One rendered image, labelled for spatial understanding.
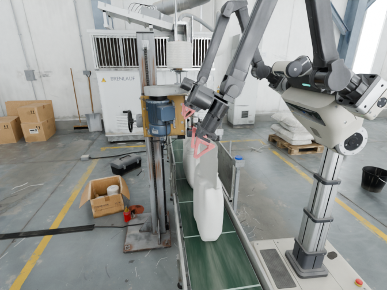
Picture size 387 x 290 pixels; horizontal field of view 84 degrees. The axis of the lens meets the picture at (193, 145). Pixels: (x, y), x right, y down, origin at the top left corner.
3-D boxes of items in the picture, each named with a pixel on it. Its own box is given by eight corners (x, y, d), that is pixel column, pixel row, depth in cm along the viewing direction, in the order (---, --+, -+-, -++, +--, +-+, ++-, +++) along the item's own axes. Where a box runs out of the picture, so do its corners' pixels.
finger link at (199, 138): (186, 156, 70) (200, 132, 68) (185, 148, 77) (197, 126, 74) (204, 164, 72) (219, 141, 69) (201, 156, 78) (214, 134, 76)
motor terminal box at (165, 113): (175, 123, 141) (175, 106, 137) (161, 125, 136) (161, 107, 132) (169, 121, 148) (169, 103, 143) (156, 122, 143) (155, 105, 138)
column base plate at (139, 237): (171, 247, 194) (170, 229, 187) (122, 253, 188) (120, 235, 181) (169, 212, 241) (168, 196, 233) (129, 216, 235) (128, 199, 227)
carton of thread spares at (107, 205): (132, 210, 243) (129, 191, 234) (81, 221, 226) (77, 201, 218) (127, 186, 289) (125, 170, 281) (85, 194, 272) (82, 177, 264)
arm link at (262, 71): (247, -9, 109) (241, -4, 118) (223, 2, 109) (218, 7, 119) (271, 75, 125) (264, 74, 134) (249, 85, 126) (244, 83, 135)
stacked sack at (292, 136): (324, 140, 389) (326, 133, 384) (292, 142, 378) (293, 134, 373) (308, 133, 428) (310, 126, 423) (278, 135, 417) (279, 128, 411)
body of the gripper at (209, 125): (198, 133, 70) (209, 113, 68) (194, 125, 79) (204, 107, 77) (215, 142, 71) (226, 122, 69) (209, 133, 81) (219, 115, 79)
